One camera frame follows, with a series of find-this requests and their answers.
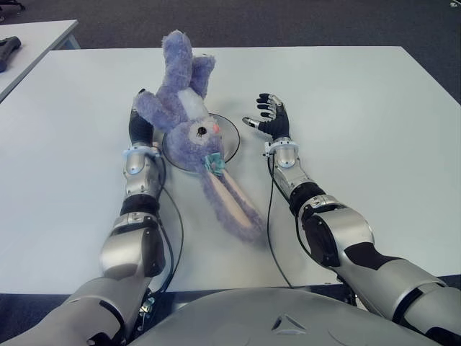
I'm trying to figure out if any black office chair base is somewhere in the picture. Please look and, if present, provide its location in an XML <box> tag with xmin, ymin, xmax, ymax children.
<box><xmin>0</xmin><ymin>0</ymin><xmax>27</xmax><ymax>12</ymax></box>

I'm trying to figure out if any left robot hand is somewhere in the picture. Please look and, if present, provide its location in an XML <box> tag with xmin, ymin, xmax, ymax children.
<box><xmin>128</xmin><ymin>88</ymin><xmax>158</xmax><ymax>147</ymax></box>

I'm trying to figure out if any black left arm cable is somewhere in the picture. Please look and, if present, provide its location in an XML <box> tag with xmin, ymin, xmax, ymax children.
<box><xmin>153</xmin><ymin>154</ymin><xmax>185</xmax><ymax>293</ymax></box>

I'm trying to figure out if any purple plush doll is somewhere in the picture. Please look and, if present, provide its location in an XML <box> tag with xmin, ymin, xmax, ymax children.
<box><xmin>132</xmin><ymin>30</ymin><xmax>267</xmax><ymax>247</ymax></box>

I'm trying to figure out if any white plate black rim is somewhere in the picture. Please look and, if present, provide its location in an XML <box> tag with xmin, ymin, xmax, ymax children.
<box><xmin>161</xmin><ymin>112</ymin><xmax>241</xmax><ymax>174</ymax></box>

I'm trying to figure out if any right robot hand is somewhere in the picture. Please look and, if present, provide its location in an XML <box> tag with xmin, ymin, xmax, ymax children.
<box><xmin>241</xmin><ymin>92</ymin><xmax>292</xmax><ymax>142</ymax></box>

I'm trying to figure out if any white side table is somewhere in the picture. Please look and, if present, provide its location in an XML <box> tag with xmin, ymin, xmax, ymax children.
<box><xmin>0</xmin><ymin>19</ymin><xmax>81</xmax><ymax>102</ymax></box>

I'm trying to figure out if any metal table clamp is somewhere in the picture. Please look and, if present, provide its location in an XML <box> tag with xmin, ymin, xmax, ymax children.
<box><xmin>139</xmin><ymin>296</ymin><xmax>157</xmax><ymax>320</ymax></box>

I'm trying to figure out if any grey robot torso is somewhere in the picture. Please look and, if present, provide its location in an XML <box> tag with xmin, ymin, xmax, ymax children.
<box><xmin>128</xmin><ymin>286</ymin><xmax>442</xmax><ymax>346</ymax></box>

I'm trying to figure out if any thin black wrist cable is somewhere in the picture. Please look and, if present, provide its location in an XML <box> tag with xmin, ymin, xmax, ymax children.
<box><xmin>266</xmin><ymin>154</ymin><xmax>295</xmax><ymax>289</ymax></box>

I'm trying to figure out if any black object on side table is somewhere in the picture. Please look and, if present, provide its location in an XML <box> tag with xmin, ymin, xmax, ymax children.
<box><xmin>0</xmin><ymin>35</ymin><xmax>22</xmax><ymax>74</ymax></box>

